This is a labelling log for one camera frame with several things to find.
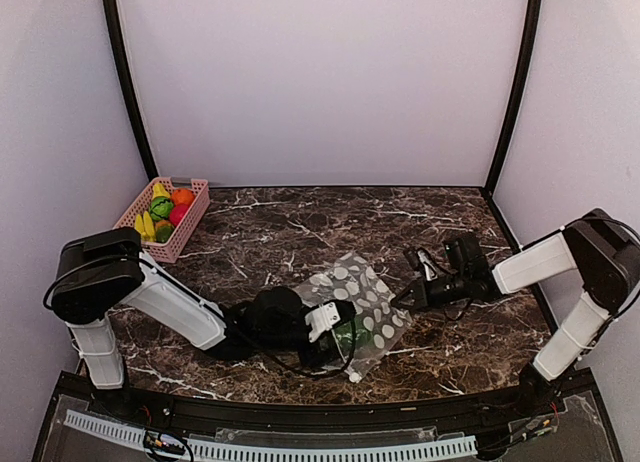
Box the green fake vegetable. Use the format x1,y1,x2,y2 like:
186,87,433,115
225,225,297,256
334,318,373,354

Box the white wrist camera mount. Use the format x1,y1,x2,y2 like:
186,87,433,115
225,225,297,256
416,248,438,281
304,302,341,343

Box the red fake apple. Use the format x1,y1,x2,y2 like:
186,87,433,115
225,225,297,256
169,204,190,227

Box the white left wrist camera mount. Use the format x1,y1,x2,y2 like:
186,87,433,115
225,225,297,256
304,302,341,343

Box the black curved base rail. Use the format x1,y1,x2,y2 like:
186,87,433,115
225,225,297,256
54,369,595,434

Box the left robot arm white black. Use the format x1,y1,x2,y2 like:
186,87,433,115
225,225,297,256
43,227,357,418

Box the clear polka dot zip bag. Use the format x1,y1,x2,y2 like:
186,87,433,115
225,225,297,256
295,252,412,383

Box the black frame post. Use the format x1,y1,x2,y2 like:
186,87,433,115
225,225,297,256
483,0,542,199
102,0,159,181

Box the white slotted cable duct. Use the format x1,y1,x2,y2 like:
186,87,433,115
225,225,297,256
64,410,478,461

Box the yellow fake lemon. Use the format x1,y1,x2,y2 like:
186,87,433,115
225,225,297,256
152,182,171,199

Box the green orange fake pepper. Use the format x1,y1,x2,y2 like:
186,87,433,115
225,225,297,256
155,220,175,244

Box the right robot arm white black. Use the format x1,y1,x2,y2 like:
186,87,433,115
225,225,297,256
391,209,639,416

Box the left black frame post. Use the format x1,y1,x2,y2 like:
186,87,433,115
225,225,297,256
102,0,159,181

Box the yellow fake banana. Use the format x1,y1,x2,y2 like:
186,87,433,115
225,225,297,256
134,211,156,242

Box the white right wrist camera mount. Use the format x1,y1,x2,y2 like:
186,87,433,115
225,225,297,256
416,248,438,281

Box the orange fake orange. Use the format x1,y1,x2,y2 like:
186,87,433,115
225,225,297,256
171,188,195,206

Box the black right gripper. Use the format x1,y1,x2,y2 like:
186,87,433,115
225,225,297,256
391,268,470,311

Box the green striped fake watermelon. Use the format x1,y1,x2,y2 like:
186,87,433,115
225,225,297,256
148,196,174,222

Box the right black frame post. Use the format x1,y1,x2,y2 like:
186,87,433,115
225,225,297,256
483,0,542,199

